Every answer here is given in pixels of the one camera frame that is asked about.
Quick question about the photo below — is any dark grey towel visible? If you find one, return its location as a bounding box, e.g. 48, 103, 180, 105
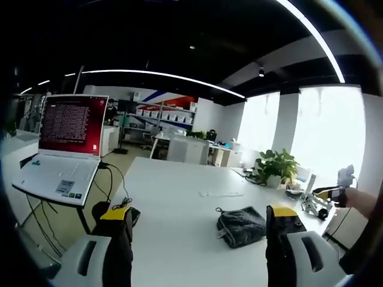
215, 206, 268, 249

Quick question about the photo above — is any person's right hand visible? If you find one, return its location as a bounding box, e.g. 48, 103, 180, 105
344, 188, 378, 221

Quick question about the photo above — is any white upright stand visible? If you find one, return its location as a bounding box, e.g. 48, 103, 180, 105
304, 174, 317, 196

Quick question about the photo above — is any white mechanical device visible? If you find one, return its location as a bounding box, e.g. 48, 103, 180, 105
300, 193, 333, 221

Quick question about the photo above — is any potted green plant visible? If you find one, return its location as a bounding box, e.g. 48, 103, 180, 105
255, 148, 300, 190

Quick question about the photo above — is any black power adapter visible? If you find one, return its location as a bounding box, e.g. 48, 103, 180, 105
127, 207, 142, 230

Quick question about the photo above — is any white laptop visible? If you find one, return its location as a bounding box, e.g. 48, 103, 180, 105
11, 94, 110, 207

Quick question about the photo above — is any white cabinet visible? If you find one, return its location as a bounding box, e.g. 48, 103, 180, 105
166, 135, 211, 165

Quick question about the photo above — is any curved ceiling light strip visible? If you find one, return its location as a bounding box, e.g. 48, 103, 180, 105
274, 0, 346, 84

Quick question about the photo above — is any black monitor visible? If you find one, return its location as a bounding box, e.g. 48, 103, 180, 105
117, 99, 139, 114

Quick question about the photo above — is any shelf with white bins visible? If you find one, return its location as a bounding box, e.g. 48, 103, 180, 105
135, 100, 199, 134

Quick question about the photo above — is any long ceiling light strip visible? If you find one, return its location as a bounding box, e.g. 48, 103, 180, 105
63, 69, 247, 99

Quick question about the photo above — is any black cable bundle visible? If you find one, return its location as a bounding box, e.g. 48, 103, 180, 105
242, 167, 268, 187

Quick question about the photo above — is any black laptop cable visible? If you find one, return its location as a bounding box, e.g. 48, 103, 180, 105
98, 162, 133, 210

